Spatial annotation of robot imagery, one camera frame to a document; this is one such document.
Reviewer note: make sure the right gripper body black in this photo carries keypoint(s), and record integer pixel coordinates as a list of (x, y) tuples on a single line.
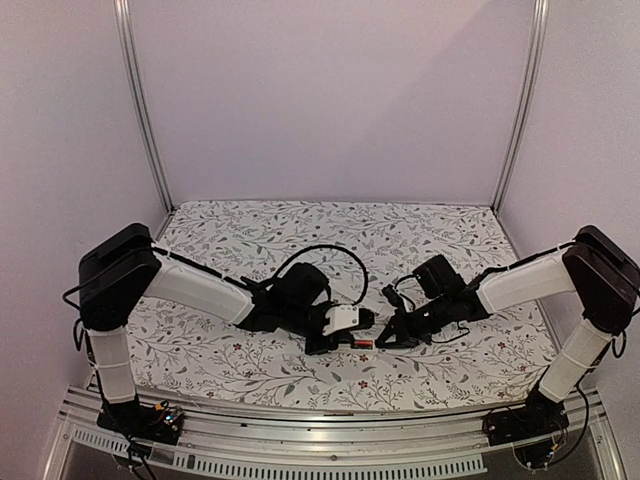
[(427, 324)]

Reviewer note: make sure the red black battery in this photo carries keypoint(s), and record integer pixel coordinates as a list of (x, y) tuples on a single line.
[(363, 344)]

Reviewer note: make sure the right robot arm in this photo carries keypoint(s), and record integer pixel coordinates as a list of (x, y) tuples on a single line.
[(587, 288)]

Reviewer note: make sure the aluminium frame post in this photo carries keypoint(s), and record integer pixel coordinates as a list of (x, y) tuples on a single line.
[(132, 69), (525, 101)]

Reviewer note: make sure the floral patterned table mat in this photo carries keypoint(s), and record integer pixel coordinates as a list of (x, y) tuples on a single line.
[(361, 248)]

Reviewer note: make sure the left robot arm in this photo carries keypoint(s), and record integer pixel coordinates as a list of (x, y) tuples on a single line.
[(128, 267)]

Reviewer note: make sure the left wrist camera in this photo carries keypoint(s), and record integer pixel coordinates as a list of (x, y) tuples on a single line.
[(347, 317)]

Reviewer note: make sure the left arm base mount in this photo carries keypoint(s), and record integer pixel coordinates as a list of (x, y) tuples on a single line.
[(160, 423)]

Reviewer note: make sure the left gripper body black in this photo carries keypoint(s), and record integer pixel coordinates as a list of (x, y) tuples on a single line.
[(328, 346)]

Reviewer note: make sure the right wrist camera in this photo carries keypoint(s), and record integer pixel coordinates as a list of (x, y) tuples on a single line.
[(394, 298)]

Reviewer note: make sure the left aluminium frame post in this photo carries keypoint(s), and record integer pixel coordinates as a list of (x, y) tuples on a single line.
[(132, 69)]

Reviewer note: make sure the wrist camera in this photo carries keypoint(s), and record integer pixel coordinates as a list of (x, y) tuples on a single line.
[(347, 317), (394, 298)]

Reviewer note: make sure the right aluminium frame post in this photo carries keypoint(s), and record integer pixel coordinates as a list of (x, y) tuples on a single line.
[(525, 101)]

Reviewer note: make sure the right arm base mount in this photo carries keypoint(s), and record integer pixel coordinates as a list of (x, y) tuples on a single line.
[(513, 424)]

